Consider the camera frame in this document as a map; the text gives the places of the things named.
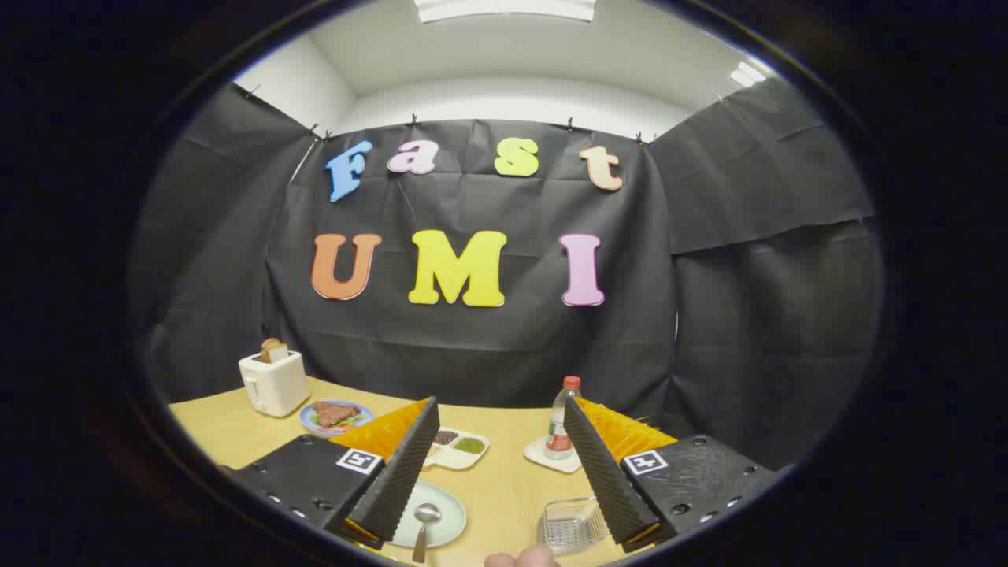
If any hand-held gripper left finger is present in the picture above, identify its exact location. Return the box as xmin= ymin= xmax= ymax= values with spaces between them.
xmin=228 ymin=396 xmax=442 ymax=552

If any black backdrop cloth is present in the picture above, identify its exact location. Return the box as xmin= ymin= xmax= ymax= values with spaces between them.
xmin=130 ymin=76 xmax=883 ymax=473

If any light green plate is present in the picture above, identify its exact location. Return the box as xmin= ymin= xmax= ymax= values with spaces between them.
xmin=391 ymin=480 xmax=468 ymax=549

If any small blue plate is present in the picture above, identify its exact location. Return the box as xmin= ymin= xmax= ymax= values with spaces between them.
xmin=299 ymin=400 xmax=375 ymax=439

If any meat and salad serving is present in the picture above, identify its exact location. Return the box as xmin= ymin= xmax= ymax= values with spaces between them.
xmin=313 ymin=402 xmax=361 ymax=428

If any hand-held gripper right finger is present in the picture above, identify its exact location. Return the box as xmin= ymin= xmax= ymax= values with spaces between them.
xmin=563 ymin=394 xmax=780 ymax=554

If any white square coaster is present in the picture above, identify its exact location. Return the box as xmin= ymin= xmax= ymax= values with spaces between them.
xmin=524 ymin=437 xmax=584 ymax=474

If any metal wire cutlery basket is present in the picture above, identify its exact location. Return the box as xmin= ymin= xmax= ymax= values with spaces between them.
xmin=538 ymin=496 xmax=609 ymax=556

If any long ceiling light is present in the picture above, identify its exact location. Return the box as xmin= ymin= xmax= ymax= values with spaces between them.
xmin=415 ymin=0 xmax=597 ymax=24

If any white divided dish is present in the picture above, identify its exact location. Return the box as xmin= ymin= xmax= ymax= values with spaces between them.
xmin=421 ymin=427 xmax=491 ymax=472

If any white toaster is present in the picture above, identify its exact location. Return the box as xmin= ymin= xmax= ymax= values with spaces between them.
xmin=239 ymin=350 xmax=309 ymax=417

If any spoon with wooden handle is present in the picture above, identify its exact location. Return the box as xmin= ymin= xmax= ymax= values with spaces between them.
xmin=412 ymin=503 xmax=443 ymax=564

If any clear water bottle red cap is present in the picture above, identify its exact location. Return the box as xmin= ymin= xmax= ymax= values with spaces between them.
xmin=545 ymin=376 xmax=583 ymax=461

